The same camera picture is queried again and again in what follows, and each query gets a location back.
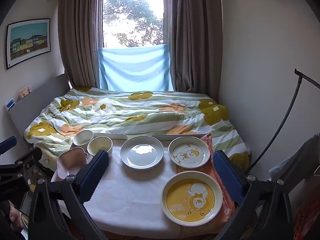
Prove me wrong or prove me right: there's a grey headboard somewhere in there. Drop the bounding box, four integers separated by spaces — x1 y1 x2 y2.
4 74 70 143

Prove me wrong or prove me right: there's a window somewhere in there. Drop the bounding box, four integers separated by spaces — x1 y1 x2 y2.
99 0 168 48

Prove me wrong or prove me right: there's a small printed card box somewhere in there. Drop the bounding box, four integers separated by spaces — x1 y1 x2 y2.
19 86 32 98

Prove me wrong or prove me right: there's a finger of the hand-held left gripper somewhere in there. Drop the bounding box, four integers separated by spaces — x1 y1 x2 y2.
0 136 17 153

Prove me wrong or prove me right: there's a pink lobed bowl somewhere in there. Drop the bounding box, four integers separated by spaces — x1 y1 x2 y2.
56 147 88 178

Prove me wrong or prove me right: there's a yellow duck plate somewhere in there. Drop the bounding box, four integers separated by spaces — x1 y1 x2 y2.
162 171 223 227

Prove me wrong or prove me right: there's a cream round bowl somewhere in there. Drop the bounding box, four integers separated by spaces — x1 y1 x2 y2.
87 136 113 158

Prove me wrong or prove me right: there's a grey hanging garment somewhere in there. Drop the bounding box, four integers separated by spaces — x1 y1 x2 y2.
269 134 320 205

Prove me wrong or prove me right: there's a framed houses picture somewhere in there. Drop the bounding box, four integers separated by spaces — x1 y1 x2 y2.
5 18 52 70

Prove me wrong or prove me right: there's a white ribbed bowl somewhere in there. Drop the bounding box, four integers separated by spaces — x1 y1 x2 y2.
73 130 94 147

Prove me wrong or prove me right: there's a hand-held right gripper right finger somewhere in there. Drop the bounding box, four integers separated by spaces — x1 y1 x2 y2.
212 150 294 240

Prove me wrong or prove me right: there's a white duck plate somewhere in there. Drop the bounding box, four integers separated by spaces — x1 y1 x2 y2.
167 137 211 168

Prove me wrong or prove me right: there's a brown curtain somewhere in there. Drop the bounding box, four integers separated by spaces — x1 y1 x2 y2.
164 0 223 98
58 0 103 89

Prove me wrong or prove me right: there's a floral striped blanket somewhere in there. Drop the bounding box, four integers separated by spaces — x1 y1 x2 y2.
24 87 250 170

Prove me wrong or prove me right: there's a grey plate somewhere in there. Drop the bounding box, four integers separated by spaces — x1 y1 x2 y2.
120 135 164 169

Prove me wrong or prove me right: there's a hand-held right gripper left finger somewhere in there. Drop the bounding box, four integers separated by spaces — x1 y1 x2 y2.
28 149 110 240

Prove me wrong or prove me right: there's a light blue cloth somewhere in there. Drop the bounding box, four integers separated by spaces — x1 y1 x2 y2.
97 44 174 92

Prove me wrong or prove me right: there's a red patterned bag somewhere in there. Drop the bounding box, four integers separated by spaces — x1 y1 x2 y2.
292 192 320 240

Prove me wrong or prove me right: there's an orange patterned cloth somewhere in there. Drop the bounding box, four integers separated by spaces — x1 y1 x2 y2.
175 134 237 222

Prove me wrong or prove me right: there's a black curved stand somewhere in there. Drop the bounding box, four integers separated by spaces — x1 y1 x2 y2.
246 68 320 172

